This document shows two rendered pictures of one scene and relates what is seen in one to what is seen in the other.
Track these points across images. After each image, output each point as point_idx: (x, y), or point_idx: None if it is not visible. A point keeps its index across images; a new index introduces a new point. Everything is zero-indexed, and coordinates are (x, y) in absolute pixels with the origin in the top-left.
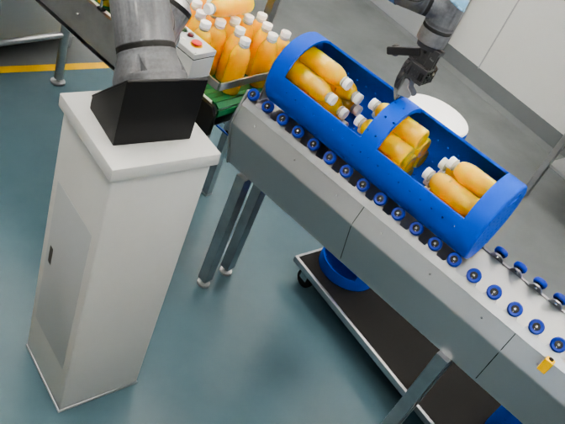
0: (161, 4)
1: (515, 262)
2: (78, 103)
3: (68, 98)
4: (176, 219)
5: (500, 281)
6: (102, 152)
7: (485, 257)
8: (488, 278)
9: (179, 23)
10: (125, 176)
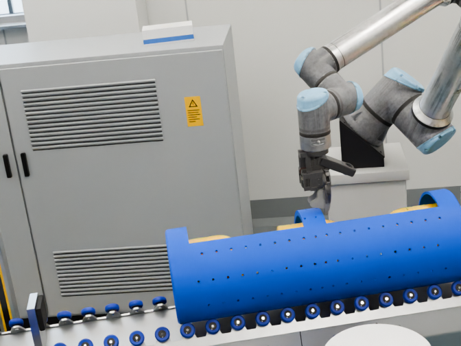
0: (379, 82)
1: (143, 334)
2: (387, 145)
3: (394, 143)
4: None
5: (143, 333)
6: (337, 147)
7: (172, 338)
8: (153, 326)
9: (409, 118)
10: None
